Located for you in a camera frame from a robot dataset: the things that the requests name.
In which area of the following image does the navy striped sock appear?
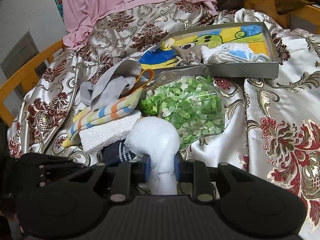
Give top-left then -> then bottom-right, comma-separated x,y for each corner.
101,140 -> 141,167

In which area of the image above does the white fluffy sock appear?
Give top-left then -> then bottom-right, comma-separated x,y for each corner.
124,116 -> 180,196

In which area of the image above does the striped pastel towel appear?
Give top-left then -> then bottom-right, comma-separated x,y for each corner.
62,88 -> 143,148

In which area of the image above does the grey sock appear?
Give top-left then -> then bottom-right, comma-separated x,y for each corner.
80,59 -> 142,111

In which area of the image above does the white textured cloth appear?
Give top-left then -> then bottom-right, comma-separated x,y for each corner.
79,110 -> 142,155

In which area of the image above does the floral satin sofa cover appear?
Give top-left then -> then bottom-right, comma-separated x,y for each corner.
7,0 -> 319,239

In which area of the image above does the white and blue cloth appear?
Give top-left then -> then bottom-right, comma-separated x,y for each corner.
201,43 -> 270,64

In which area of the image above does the grey tray with cartoon picture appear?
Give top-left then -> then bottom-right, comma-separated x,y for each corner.
139,22 -> 279,79

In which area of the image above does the wooden side table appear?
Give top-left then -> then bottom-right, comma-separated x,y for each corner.
244,0 -> 319,34

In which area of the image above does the orange ring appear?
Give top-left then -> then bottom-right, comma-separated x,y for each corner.
132,68 -> 155,91

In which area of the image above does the beige drawstring pouch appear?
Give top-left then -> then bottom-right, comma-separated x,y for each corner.
171,44 -> 202,67

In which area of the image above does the grey wall panel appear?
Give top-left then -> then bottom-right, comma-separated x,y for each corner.
1,31 -> 40,79

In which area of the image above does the colourful wall poster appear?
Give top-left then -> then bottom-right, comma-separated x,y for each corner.
54,0 -> 64,22

